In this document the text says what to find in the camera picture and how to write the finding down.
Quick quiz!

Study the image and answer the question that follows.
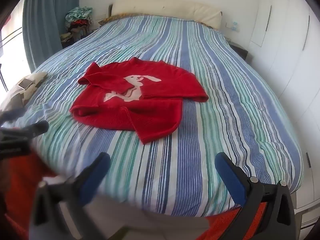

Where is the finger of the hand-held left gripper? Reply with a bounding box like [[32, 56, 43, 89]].
[[0, 120, 50, 140]]

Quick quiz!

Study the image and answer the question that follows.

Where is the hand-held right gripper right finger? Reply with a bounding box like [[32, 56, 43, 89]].
[[214, 152, 297, 237]]

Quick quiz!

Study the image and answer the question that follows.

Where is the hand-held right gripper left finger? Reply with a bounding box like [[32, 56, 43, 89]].
[[32, 152, 112, 240]]

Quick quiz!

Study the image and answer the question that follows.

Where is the red sweater with white rabbit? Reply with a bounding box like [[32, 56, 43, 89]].
[[69, 57, 209, 145]]

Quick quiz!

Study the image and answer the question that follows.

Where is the pile of colourful clothes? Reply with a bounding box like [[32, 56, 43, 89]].
[[61, 6, 95, 48]]

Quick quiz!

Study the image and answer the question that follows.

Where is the beige star patterned cushion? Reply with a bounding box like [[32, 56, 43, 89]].
[[0, 71, 48, 115]]

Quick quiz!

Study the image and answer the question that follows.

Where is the orange-red cloth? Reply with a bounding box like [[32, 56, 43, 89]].
[[5, 150, 269, 240]]

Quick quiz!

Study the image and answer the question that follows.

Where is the striped blue green bed blanket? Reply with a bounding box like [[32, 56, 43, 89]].
[[15, 15, 304, 217]]

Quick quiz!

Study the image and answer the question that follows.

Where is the blue curtain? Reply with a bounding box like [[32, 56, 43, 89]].
[[22, 0, 81, 73]]

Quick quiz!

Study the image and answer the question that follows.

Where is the white wardrobe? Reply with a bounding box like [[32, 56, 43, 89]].
[[247, 0, 320, 230]]

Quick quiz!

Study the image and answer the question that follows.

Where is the white wall socket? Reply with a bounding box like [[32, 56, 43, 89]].
[[226, 21, 241, 33]]

